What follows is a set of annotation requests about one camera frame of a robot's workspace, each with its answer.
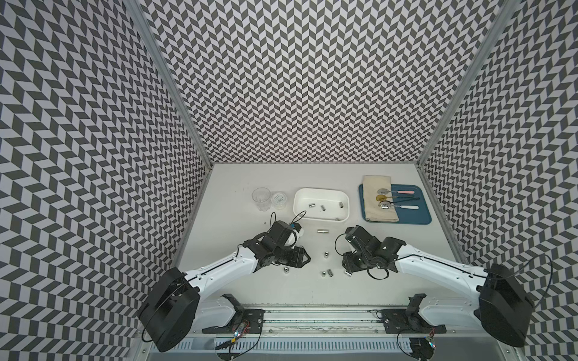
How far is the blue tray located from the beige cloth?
12 millimetres

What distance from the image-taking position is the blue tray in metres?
0.98

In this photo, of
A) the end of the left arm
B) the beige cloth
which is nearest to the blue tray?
the beige cloth

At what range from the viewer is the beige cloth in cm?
101
